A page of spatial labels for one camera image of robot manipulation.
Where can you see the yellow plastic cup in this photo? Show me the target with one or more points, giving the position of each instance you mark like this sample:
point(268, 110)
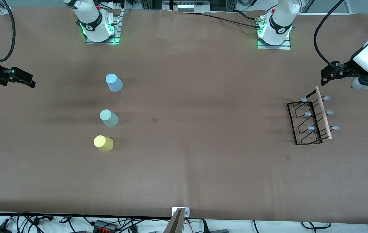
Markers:
point(103, 143)

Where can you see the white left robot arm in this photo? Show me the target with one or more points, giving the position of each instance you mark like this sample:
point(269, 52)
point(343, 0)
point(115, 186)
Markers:
point(281, 19)

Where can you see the light blue plastic cup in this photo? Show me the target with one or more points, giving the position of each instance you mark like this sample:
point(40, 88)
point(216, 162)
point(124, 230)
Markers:
point(114, 83)

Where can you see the pale green plastic cup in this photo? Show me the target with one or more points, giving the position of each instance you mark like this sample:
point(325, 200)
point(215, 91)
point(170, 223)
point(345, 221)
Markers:
point(109, 118)

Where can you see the white power strip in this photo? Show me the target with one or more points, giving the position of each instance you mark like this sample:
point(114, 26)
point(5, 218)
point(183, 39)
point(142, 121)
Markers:
point(112, 5)

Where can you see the grey connector box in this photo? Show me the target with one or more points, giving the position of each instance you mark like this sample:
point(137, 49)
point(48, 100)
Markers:
point(187, 6)

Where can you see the black orange power adapter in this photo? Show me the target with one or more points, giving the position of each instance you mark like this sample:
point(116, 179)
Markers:
point(103, 225)

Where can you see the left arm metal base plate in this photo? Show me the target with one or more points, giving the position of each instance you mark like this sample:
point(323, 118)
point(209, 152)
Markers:
point(282, 47)

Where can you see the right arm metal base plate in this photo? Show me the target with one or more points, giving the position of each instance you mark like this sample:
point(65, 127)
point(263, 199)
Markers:
point(90, 42)

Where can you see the small metal edge bracket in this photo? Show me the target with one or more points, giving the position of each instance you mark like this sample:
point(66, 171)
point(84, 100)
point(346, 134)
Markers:
point(187, 212)

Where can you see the grey camera mount beam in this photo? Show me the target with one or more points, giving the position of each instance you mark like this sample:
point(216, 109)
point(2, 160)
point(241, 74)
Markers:
point(175, 225)

